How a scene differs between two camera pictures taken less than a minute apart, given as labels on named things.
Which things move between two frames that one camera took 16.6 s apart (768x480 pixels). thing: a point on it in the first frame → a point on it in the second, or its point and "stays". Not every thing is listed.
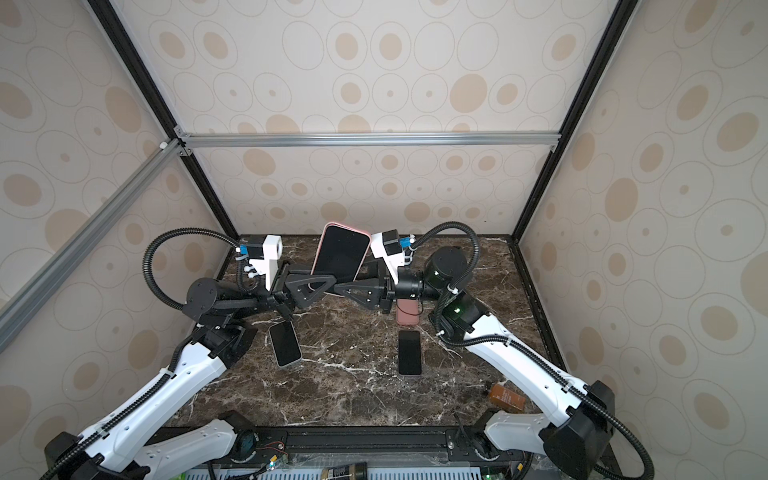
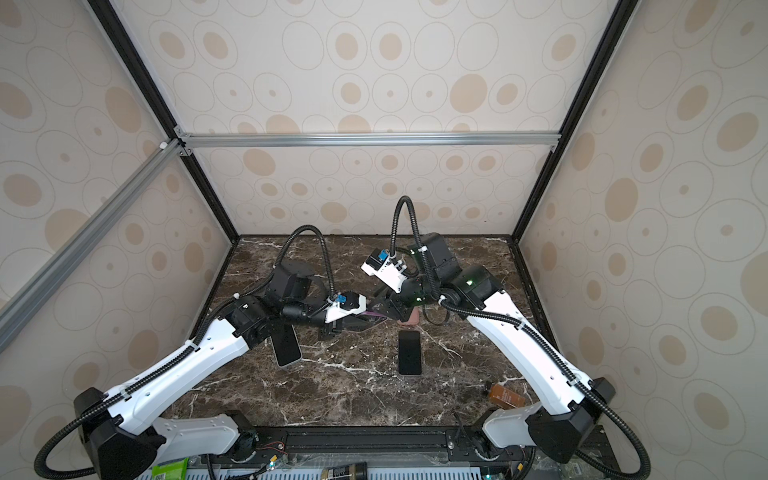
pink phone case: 410,306 stays
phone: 285,344 stays
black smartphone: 409,352 stays
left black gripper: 298,286 → 330,327
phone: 340,253 → 360,322
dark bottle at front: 349,471 stays
